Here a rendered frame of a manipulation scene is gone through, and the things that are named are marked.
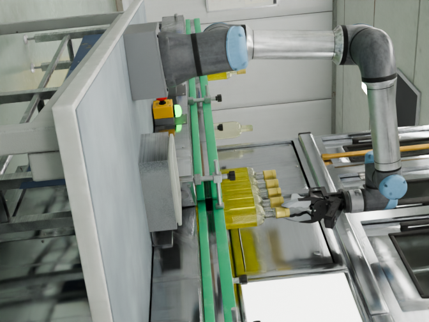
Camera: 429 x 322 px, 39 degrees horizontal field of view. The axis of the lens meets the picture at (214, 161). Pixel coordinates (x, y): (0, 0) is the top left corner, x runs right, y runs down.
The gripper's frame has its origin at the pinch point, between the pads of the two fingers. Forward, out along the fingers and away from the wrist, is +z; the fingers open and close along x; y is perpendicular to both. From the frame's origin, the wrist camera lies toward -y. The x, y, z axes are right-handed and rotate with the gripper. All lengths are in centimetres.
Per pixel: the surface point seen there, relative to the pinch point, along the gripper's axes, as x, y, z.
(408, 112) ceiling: -129, 317, -155
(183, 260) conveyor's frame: 6.3, -26.9, 32.2
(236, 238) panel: -11.9, 4.7, 16.1
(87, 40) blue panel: 13, 157, 80
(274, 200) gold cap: 1.5, 4.7, 2.9
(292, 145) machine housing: -16, 72, -14
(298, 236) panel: -12.6, 3.2, -4.3
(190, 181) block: 15.4, -0.8, 28.8
